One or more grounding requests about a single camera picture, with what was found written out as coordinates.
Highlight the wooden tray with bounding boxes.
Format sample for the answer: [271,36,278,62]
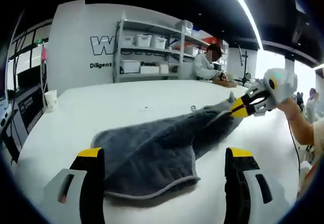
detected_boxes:
[212,78,238,88]

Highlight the black cabinet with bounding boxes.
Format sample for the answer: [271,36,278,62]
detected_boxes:
[17,84,44,134]

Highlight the black tripod stand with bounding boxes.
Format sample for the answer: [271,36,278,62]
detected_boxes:
[237,43,251,87]

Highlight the grey towel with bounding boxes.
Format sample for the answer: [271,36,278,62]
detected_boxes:
[90,91,244,200]

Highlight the grey metal shelf rack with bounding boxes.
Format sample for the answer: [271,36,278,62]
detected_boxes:
[113,18,229,83]

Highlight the pink-topped white stand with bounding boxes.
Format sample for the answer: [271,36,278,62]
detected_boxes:
[41,41,49,94]

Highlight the person's right hand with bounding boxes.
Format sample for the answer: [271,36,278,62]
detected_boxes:
[277,99,302,121]

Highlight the white storage boxes on shelves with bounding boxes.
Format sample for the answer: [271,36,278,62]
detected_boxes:
[120,20,227,74]

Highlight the white paper cup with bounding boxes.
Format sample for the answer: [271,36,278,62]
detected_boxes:
[44,89,59,112]

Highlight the ceiling light strip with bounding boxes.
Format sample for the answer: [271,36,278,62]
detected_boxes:
[223,0,264,51]

